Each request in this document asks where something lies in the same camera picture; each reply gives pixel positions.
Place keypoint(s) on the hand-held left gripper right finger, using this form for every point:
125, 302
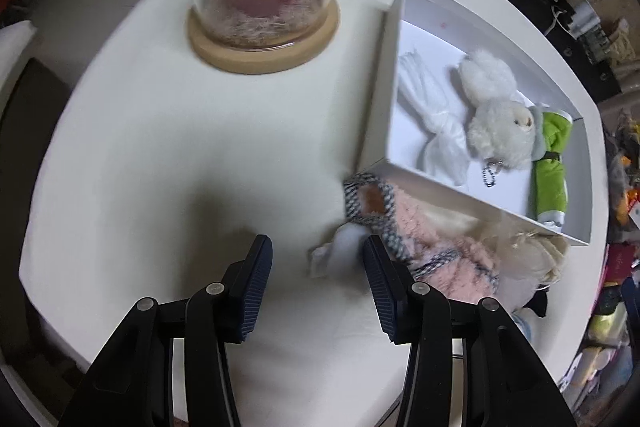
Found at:
377, 289

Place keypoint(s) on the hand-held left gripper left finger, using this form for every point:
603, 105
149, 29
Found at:
257, 289

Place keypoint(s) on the small white sock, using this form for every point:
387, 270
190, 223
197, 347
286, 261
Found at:
335, 252

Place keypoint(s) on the pink knitted doll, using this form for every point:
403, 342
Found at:
440, 252

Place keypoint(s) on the white cardboard box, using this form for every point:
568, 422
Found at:
500, 187

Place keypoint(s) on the black cloth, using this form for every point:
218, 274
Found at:
537, 304

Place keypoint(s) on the cream plush toy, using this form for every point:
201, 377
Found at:
540, 262

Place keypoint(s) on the white cloth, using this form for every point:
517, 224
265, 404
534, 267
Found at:
435, 117

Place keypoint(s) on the white teddy bear plush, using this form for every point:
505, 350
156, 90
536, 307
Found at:
500, 127

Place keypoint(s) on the green plush toy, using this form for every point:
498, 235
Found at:
550, 167

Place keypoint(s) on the clear plastic bag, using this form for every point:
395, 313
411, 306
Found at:
465, 219

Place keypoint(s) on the cream tablecloth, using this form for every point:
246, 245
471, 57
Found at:
150, 157

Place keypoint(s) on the white and brown chair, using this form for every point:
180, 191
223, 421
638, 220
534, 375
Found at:
25, 132

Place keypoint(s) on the white electric kettle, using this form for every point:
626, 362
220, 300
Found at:
582, 18

